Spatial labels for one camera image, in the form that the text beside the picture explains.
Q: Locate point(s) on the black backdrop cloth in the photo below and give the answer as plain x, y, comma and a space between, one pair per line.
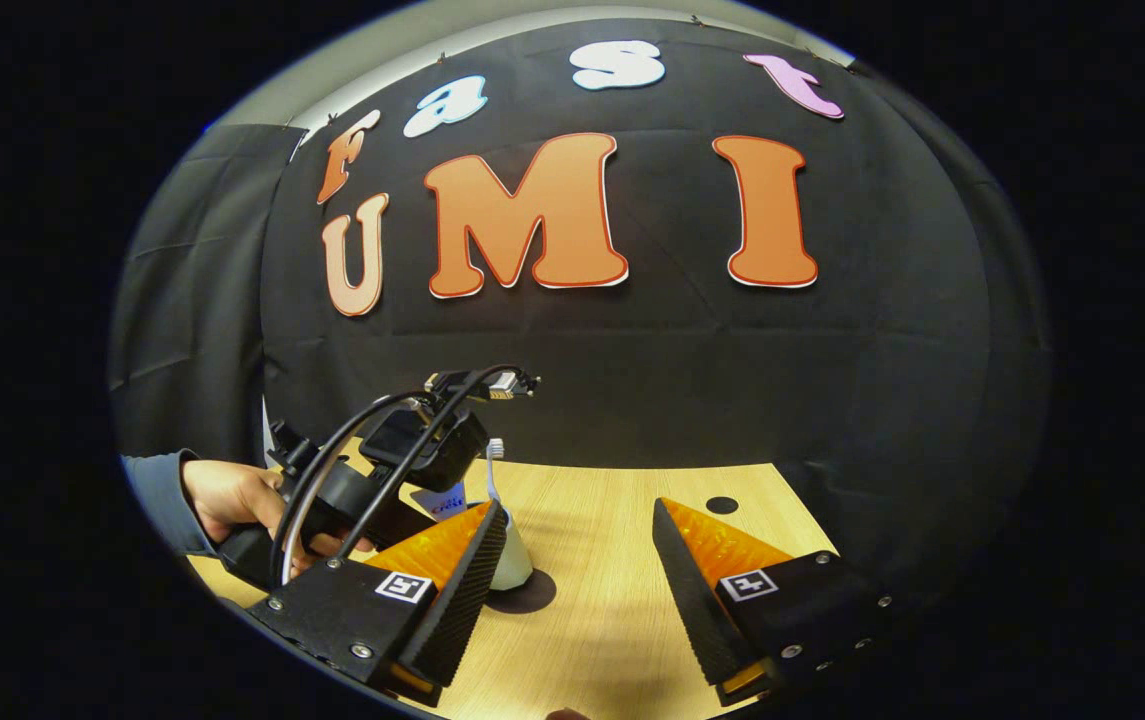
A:
682, 380

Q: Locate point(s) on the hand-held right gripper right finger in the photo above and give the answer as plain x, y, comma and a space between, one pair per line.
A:
697, 600

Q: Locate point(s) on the wooden desktop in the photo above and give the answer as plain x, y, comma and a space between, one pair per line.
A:
592, 640

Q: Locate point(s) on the white blue toothbrush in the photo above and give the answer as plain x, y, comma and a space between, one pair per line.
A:
494, 465

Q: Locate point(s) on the dark brown round coaster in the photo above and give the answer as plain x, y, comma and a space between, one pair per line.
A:
537, 595

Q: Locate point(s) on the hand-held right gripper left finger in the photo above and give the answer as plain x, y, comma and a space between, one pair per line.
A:
462, 600

